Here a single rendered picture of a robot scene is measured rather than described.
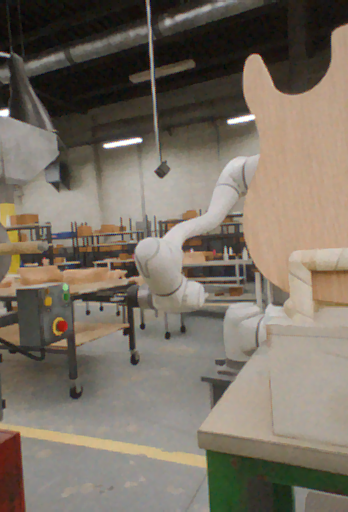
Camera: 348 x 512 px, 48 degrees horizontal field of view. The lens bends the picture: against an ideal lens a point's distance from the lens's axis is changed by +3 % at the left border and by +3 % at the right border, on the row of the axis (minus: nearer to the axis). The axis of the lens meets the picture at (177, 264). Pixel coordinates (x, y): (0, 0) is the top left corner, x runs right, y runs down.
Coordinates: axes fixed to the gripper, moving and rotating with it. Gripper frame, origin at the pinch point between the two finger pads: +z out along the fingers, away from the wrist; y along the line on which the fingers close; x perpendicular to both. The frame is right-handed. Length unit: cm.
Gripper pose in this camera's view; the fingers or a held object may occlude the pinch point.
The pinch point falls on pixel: (91, 296)
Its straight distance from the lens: 137.4
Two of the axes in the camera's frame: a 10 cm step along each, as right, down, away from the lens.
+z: -9.1, 0.4, 4.0
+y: 4.0, -0.7, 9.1
